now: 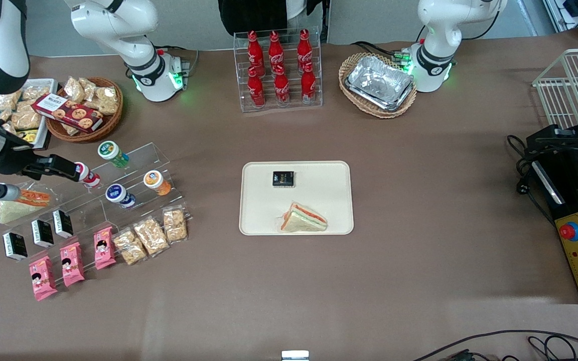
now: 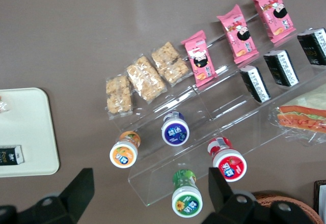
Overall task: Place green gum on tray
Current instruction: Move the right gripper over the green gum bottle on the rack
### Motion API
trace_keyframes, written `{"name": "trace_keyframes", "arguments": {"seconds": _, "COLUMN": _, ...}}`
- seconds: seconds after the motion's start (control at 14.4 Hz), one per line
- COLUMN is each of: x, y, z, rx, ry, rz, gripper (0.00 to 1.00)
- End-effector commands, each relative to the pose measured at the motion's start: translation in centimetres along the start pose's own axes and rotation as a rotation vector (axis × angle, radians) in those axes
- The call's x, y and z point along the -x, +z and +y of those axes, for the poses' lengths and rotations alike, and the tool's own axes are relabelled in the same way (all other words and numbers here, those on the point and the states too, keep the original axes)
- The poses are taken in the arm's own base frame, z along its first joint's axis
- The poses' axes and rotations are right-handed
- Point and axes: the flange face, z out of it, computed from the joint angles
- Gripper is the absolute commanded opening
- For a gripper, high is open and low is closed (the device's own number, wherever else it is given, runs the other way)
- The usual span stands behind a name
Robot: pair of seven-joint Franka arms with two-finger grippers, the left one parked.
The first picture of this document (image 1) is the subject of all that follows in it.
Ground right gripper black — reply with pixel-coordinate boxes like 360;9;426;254
0;108;83;187

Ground white rectangular snack tray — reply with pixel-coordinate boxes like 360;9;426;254
0;78;59;150

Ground red gum bottle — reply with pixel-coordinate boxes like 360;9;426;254
74;161;102;189

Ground blue gum bottle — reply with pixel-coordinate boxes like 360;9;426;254
105;184;137;209

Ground orange gum bottle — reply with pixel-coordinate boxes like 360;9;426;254
143;170;172;197

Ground cream plastic tray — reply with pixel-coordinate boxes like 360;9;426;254
239;160;355;236

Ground wrapped triangle sandwich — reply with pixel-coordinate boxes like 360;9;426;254
0;190;52;225
279;202;329;234

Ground black white-label box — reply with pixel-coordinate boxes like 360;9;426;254
31;220;55;249
52;209;74;239
2;232;29;262

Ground red cookie box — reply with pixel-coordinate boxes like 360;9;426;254
31;93;105;134

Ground round brown wicker basket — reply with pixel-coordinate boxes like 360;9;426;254
44;77;124;144

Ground clear acrylic stepped display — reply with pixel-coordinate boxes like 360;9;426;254
0;142;192;284

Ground red emergency stop button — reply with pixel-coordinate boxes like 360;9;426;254
558;221;578;242

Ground pink snack packet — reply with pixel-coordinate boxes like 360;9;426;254
28;256;58;302
93;226;117;271
59;242;86;288

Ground clear bag brown crackers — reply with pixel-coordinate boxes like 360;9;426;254
133;217;171;258
113;228;149;266
162;206;190;245

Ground stacked aluminium foil containers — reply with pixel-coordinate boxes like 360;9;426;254
345;55;415;112

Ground light woven wicker basket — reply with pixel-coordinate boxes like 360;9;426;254
338;52;418;120

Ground red cola bottle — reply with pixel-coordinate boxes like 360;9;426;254
273;64;290;105
267;31;285;67
296;29;314;64
300;61;317;102
247;30;265;68
247;66;266;108

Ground clear acrylic bottle rack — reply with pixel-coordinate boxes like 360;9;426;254
233;28;324;114

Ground person in dark clothes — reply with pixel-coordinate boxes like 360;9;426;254
217;0;331;37

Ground black control box cable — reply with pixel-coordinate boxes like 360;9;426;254
506;133;556;227

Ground white wire basket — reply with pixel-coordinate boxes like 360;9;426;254
532;48;578;132

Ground metal frame shelf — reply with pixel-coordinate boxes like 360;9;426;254
541;0;578;48

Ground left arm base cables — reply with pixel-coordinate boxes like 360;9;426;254
350;39;422;65

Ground black floor cables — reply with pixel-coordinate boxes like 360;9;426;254
411;329;578;361

